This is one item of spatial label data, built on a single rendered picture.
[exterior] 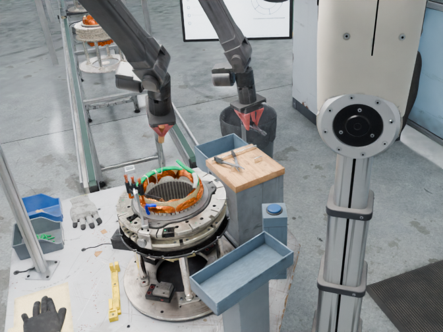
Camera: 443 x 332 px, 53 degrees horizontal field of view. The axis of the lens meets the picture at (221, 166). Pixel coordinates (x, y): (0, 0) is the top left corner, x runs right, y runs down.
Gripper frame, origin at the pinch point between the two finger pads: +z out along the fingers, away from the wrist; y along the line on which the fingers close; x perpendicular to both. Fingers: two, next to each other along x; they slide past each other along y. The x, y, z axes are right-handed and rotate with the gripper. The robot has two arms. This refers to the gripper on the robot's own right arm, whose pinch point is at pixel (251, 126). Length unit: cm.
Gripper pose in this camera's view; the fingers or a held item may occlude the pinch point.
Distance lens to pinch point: 145.7
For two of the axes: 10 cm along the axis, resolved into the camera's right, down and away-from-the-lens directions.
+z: 1.6, 8.4, 5.2
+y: -8.6, 3.7, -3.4
